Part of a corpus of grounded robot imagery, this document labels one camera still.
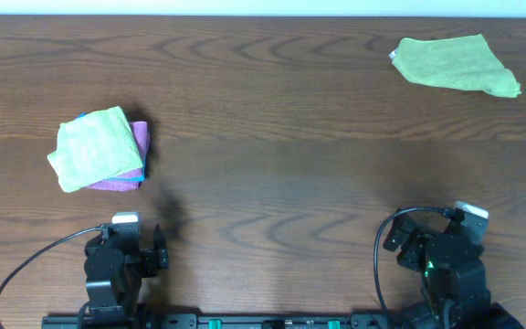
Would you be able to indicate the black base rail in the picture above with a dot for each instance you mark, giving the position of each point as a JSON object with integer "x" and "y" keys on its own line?
{"x": 193, "y": 321}

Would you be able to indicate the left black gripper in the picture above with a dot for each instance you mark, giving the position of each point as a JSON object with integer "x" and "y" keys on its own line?
{"x": 152, "y": 258}

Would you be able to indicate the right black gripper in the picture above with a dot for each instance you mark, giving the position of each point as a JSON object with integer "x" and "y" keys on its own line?
{"x": 399, "y": 232}

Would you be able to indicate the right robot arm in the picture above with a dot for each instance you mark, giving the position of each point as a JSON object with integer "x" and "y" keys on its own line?
{"x": 444, "y": 246}

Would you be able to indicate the green cloth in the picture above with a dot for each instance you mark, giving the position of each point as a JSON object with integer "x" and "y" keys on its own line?
{"x": 460, "y": 63}
{"x": 62, "y": 158}

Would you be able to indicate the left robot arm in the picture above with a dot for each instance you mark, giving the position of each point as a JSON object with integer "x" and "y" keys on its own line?
{"x": 115, "y": 266}

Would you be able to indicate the folded purple cloth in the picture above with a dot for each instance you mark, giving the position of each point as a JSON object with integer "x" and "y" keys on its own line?
{"x": 133, "y": 179}

